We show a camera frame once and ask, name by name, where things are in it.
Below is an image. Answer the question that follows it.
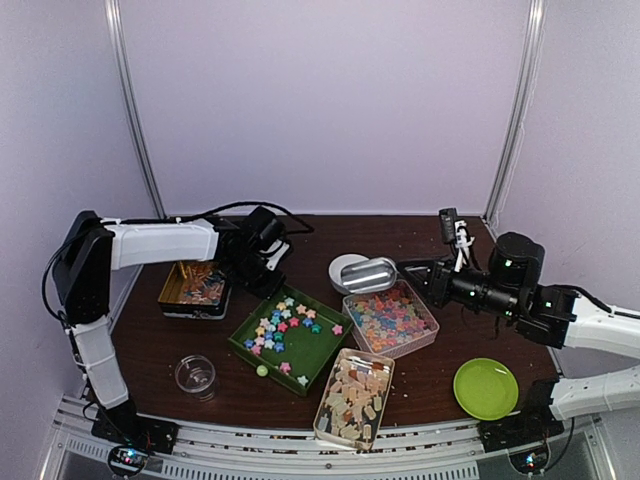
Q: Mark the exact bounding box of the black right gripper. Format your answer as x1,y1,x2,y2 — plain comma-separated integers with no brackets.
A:
398,254,520,322

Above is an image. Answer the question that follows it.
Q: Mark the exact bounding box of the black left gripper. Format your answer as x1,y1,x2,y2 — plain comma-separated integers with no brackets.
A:
225,250,286,300

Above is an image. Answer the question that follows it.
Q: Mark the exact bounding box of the metal scoop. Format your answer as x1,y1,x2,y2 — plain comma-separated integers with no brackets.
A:
340,257,398,294

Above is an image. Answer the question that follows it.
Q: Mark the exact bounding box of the green tray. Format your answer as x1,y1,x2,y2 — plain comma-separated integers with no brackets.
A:
228,285,352,397

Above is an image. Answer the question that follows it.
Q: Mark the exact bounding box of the clear plastic jar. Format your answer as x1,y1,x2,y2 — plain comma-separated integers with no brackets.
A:
174,354,217,402

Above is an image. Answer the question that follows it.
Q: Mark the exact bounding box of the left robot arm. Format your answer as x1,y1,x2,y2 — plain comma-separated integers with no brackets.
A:
49,205,292,444

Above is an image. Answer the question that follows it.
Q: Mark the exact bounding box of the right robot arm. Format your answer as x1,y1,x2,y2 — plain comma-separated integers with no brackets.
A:
397,232,639,442

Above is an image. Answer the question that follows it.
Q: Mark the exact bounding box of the pink tin of star candies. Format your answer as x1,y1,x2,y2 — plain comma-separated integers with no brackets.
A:
342,280,440,359

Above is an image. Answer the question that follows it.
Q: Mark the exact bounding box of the cream tin of popsicle candies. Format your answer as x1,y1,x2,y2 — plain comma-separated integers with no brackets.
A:
313,348,395,452

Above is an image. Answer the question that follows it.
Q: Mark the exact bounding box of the white bowl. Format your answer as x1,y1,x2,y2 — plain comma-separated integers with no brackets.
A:
328,253,368,295

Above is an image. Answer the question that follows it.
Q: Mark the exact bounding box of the lime green plate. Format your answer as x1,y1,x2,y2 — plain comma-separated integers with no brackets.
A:
453,358,519,421

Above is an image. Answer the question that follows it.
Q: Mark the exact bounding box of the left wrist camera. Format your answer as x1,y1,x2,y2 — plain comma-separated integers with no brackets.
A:
262,240,292,271

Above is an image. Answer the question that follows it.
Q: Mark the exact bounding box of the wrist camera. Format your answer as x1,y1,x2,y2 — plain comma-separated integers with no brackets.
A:
262,240,292,271
438,207,480,272

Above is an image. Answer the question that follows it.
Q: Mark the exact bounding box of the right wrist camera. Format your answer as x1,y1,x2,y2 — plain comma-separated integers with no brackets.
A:
438,207,480,272

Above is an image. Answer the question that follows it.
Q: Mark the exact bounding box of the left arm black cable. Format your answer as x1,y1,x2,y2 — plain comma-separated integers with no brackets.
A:
42,200,316,321

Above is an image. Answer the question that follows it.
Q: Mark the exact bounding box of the front aluminium rail frame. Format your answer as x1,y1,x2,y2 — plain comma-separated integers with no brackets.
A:
37,397,621,479

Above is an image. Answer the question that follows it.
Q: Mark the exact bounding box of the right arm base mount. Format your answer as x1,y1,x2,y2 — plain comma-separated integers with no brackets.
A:
478,409,565,478

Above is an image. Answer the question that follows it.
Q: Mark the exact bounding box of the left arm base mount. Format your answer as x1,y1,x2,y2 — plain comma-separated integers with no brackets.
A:
91,408,179,479

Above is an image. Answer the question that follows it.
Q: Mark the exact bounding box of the right aluminium corner post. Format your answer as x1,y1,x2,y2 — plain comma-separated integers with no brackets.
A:
483,0,547,232

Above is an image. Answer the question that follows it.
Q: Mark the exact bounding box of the aluminium corner post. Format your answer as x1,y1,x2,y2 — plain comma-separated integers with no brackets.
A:
483,0,547,232
104,0,166,218

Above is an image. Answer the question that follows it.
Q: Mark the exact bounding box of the left aluminium corner post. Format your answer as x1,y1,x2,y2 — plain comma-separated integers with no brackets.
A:
104,0,166,218

